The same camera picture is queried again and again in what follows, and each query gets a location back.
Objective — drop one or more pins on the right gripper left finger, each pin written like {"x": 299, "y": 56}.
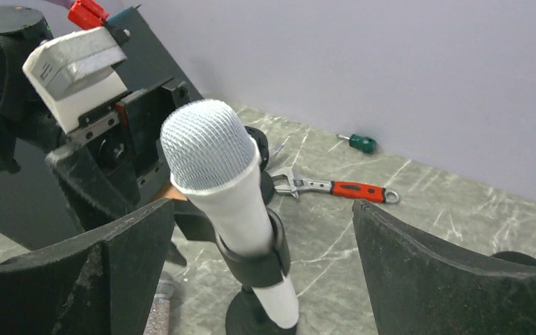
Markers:
{"x": 100, "y": 282}

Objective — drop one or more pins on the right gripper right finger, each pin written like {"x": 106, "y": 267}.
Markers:
{"x": 421, "y": 284}

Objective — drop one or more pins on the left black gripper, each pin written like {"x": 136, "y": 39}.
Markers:
{"x": 105, "y": 165}

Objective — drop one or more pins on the white microphone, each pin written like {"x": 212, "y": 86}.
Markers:
{"x": 214, "y": 162}

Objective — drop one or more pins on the black clip round-base stand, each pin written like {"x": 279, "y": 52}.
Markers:
{"x": 244, "y": 315}

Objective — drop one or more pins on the tall black mic stand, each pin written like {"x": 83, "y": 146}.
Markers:
{"x": 516, "y": 257}

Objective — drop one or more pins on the glitter microphone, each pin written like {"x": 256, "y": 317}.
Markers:
{"x": 158, "y": 322}

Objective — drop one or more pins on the wooden board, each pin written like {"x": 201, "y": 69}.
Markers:
{"x": 169, "y": 191}

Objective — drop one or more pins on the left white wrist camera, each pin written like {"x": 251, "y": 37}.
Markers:
{"x": 73, "y": 74}

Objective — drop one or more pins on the red handled adjustable wrench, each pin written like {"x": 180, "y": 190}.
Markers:
{"x": 288, "y": 181}

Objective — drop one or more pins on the green handled screwdriver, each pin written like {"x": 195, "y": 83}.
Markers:
{"x": 364, "y": 144}

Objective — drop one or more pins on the black shock-mount round-base stand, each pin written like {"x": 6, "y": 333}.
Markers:
{"x": 266, "y": 182}

